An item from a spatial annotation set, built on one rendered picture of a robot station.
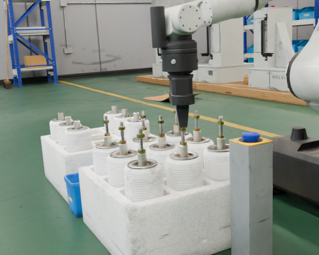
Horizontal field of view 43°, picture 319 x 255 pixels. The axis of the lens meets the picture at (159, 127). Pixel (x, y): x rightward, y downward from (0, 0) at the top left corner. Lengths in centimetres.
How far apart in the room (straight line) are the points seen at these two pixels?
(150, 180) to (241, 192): 21
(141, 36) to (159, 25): 692
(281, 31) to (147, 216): 312
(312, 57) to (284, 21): 285
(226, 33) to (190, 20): 350
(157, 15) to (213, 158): 39
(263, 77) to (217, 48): 84
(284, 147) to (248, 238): 47
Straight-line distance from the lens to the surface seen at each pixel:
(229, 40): 447
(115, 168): 107
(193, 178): 102
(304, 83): 113
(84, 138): 146
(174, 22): 95
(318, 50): 114
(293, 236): 121
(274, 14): 389
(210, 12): 102
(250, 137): 92
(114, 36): 769
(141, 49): 788
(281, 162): 136
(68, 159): 143
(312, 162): 127
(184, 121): 100
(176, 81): 97
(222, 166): 108
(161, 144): 114
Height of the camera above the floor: 54
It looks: 12 degrees down
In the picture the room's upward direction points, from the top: 3 degrees counter-clockwise
